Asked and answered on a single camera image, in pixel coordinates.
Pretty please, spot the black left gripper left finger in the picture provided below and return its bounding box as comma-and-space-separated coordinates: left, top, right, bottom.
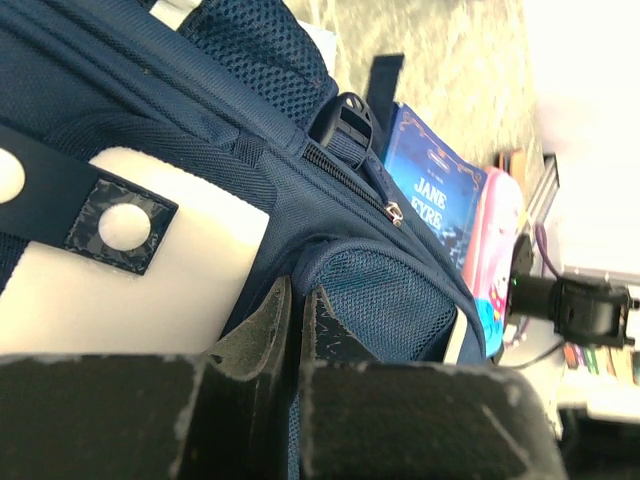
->
1, 277, 292, 479

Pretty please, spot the navy blue student backpack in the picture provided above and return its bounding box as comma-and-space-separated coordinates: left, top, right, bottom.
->
1, 1, 486, 367

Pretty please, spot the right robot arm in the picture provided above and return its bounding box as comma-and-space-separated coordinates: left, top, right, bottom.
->
506, 234, 639, 348

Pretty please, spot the pink cartoon pencil case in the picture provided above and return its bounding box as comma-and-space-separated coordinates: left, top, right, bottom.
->
462, 167, 524, 357

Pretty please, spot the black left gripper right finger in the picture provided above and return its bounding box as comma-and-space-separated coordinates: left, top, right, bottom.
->
299, 288, 567, 479

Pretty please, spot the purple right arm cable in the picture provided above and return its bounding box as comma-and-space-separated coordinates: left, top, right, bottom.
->
533, 222, 561, 279

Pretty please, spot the Jane Eyre blue book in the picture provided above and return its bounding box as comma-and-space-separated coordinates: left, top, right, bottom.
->
384, 103, 487, 270

